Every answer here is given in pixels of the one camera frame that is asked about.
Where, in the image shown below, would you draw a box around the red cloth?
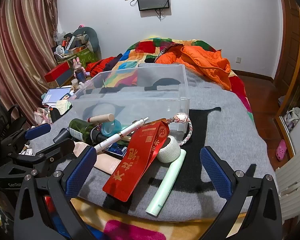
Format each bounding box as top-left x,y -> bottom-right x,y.
86,57 -> 115,77

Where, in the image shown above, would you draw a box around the green cardboard box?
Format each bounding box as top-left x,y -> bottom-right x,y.
72,46 -> 95,67

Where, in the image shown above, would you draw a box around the wooden door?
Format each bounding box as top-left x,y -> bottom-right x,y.
274,0 -> 300,88

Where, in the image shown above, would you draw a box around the white panel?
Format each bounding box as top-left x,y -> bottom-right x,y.
275,120 -> 300,220

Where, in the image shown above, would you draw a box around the light green tube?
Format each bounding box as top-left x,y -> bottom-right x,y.
145,149 -> 187,216

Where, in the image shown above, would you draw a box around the yellow and pink blanket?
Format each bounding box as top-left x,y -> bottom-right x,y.
70,197 -> 245,240

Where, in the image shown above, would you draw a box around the blue notebook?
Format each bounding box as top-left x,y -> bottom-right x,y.
42,87 -> 72,104

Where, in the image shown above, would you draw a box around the pink bunny toy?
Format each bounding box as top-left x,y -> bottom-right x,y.
72,57 -> 87,84

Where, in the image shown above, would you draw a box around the white tape roll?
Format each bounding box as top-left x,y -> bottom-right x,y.
156,135 -> 182,163

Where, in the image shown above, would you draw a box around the clear plastic box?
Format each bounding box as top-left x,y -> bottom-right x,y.
68,64 -> 191,133

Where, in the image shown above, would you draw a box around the white pen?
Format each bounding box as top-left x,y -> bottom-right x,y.
94,117 -> 150,153

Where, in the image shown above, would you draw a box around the red packet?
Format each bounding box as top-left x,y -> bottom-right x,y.
102,118 -> 170,202

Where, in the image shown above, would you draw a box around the clear pink glasses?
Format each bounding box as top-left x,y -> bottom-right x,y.
34,107 -> 52,127

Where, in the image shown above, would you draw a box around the white bag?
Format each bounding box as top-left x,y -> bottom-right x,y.
284,107 -> 300,130

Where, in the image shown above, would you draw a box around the dark blue box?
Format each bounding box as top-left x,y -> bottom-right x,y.
102,141 -> 130,159

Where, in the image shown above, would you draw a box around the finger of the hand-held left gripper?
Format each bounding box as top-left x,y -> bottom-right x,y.
1,124 -> 52,153
7,128 -> 77,172

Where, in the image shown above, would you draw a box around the colourful patchwork quilt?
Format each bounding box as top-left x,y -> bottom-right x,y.
100,37 -> 252,113

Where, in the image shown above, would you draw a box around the braided rope bracelet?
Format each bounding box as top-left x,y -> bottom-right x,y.
165,113 -> 193,147

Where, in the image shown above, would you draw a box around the striped curtain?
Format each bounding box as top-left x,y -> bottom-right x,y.
0,0 -> 59,120

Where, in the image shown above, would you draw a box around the grey blanket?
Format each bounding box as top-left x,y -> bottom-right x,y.
27,67 -> 275,222

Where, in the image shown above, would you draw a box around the beige cosmetic tube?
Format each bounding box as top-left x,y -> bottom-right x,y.
74,141 -> 123,175

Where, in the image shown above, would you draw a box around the orange jacket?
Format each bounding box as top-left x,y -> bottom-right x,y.
155,44 -> 232,90

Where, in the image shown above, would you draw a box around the dark purple cloth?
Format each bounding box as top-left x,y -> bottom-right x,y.
105,54 -> 123,72

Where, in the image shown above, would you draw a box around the red box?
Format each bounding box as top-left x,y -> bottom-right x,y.
44,61 -> 72,83

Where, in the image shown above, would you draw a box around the green glass bottle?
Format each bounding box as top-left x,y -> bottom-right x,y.
69,118 -> 108,144

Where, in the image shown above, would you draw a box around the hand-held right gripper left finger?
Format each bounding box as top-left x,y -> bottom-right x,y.
14,145 -> 98,240

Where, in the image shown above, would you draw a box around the beige cylinder tube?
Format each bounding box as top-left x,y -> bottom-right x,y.
87,113 -> 115,124

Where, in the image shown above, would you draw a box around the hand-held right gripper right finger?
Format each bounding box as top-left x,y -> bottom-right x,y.
200,145 -> 283,240

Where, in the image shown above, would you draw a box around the teal tape roll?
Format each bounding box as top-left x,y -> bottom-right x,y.
101,119 -> 122,135

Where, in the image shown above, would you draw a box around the pink shoe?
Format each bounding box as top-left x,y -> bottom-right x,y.
276,140 -> 287,162

